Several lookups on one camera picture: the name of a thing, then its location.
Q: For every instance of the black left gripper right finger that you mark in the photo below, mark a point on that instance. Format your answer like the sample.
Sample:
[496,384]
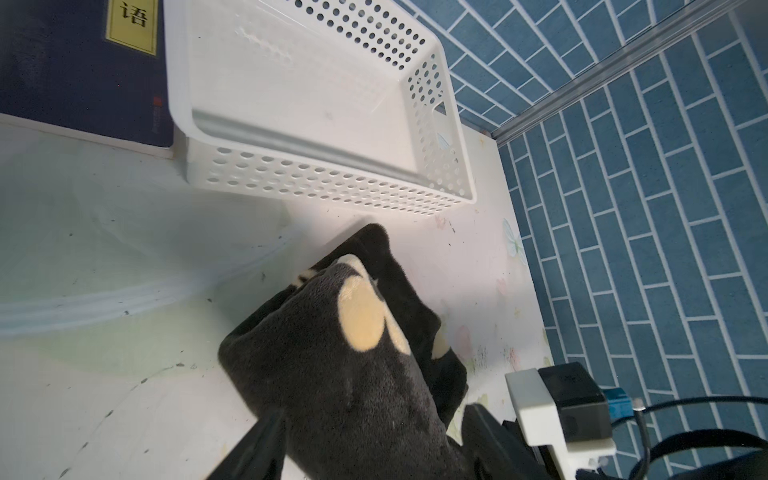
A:
[494,452]

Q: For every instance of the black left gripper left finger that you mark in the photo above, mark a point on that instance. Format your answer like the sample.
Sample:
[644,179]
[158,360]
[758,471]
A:
[260,454]

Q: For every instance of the black pillowcase with cream flowers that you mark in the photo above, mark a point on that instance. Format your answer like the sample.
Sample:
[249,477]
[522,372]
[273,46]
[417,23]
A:
[357,363]

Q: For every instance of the white perforated plastic basket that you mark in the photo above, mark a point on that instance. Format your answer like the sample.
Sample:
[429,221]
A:
[349,102]

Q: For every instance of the dark blue book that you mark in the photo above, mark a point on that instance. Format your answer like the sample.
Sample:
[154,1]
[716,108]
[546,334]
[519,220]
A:
[89,70]

